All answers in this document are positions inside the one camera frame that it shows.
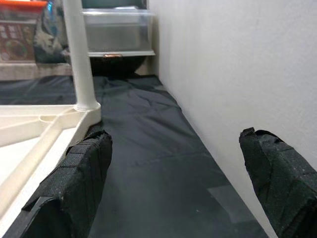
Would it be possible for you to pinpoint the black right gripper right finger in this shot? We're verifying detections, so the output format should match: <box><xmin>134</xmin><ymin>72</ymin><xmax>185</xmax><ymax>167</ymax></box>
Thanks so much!
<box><xmin>238</xmin><ymin>126</ymin><xmax>317</xmax><ymax>238</ymax></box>

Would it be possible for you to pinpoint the orange lid storage box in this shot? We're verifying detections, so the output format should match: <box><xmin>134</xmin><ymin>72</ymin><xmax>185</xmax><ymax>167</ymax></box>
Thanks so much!
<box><xmin>0</xmin><ymin>0</ymin><xmax>48</xmax><ymax>63</ymax></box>

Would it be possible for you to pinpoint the white plastic table leg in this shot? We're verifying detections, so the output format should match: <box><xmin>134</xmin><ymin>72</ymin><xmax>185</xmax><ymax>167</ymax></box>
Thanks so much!
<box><xmin>62</xmin><ymin>0</ymin><xmax>102</xmax><ymax>112</ymax></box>

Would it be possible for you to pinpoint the white plastic children table top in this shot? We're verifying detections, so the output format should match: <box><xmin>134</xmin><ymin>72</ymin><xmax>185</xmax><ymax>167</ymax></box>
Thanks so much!
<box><xmin>0</xmin><ymin>104</ymin><xmax>103</xmax><ymax>225</ymax></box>

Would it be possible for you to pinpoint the black bag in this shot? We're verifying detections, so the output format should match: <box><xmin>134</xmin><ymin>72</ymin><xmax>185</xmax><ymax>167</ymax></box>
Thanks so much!
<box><xmin>33</xmin><ymin>0</ymin><xmax>73</xmax><ymax>64</ymax></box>

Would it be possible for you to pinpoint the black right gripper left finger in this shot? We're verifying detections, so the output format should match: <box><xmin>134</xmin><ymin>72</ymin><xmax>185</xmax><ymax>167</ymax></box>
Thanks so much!
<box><xmin>3</xmin><ymin>129</ymin><xmax>113</xmax><ymax>238</ymax></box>

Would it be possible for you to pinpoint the beige patterned cloth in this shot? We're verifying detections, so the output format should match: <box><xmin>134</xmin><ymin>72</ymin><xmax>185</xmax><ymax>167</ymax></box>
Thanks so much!
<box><xmin>0</xmin><ymin>61</ymin><xmax>74</xmax><ymax>81</ymax></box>

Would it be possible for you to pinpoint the clear plastic storage box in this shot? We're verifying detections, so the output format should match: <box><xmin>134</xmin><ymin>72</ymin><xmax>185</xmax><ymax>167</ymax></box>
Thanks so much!
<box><xmin>81</xmin><ymin>8</ymin><xmax>157</xmax><ymax>57</ymax></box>

